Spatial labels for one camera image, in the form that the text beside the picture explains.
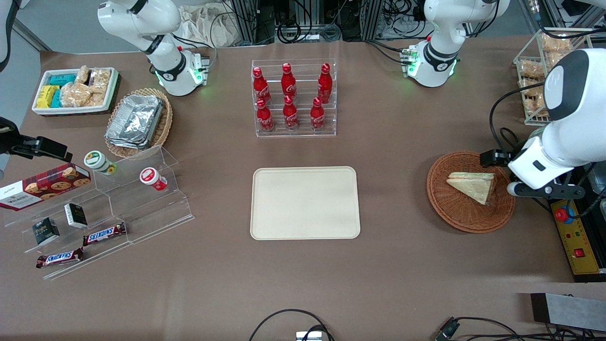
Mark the red lid yogurt cup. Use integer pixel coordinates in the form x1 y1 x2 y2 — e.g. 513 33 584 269
139 167 169 192

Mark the grey metal box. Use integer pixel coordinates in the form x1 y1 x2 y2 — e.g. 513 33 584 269
530 292 606 332

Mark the coiled black cable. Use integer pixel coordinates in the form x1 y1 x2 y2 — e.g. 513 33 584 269
276 20 302 44

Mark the oval light wicker basket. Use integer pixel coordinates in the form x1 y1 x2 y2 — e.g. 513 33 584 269
104 88 174 159

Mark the clear acrylic bottle rack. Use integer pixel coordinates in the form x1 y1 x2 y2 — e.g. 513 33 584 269
251 59 338 138

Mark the aluminium frame post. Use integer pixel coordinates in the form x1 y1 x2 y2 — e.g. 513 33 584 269
230 0 259 45
361 0 384 41

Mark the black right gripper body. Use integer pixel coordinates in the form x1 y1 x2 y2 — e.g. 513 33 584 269
0 117 22 156

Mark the bagged bread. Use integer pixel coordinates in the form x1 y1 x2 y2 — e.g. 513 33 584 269
520 78 545 96
541 34 574 53
519 61 545 79
524 94 550 119

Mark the beige rectangular serving tray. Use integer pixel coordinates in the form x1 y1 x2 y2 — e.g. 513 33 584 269
250 166 361 241

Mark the red tartan cookie box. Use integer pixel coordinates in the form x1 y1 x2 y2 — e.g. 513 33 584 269
0 163 92 212

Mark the small black carton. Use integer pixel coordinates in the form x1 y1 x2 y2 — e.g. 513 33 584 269
64 203 89 229
32 217 61 246

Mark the yellow snack packet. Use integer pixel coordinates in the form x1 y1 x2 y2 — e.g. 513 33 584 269
36 85 60 109

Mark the black right arm base cable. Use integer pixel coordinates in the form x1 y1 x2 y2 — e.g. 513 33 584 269
169 32 219 72

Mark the white rectangular snack bin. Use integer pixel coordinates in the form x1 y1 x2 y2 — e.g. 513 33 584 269
32 67 120 117

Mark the black arm base cable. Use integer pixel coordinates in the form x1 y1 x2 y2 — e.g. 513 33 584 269
169 32 219 72
365 39 413 65

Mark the triangular sandwich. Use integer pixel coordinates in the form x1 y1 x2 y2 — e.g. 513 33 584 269
446 171 497 206

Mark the clear acrylic step display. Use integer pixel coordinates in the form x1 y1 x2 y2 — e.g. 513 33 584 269
4 145 196 281

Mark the yellow black control box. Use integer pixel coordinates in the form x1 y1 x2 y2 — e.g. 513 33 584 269
548 198 606 283

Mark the grey metal bar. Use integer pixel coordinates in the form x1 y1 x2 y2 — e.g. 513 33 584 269
11 18 53 52

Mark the white wire bread rack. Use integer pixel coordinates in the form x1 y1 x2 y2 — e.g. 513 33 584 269
513 27 595 127

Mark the black cable with connector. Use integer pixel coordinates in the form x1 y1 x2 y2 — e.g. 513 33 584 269
435 316 606 341

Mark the aluminium foil container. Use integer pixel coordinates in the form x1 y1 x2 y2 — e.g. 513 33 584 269
107 95 165 144
105 132 153 151

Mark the brown Snickers bar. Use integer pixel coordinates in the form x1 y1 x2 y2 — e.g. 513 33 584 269
83 222 127 247
36 247 85 269

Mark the beige cloth bag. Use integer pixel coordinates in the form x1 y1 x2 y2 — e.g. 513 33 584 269
179 4 243 48

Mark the black left arm base cable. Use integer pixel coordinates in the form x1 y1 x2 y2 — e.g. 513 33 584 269
365 39 413 65

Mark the black looped cable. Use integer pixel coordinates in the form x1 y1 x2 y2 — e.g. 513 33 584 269
248 309 335 341

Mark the green lid yogurt cup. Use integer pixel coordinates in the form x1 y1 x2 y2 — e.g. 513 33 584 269
84 150 118 176

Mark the red cola bottle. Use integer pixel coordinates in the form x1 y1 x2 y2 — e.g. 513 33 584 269
252 67 272 105
283 95 300 132
310 97 326 132
281 63 298 100
317 63 333 104
256 99 276 134

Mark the round brown wicker basket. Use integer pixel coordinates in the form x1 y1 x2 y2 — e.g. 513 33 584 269
426 151 517 234

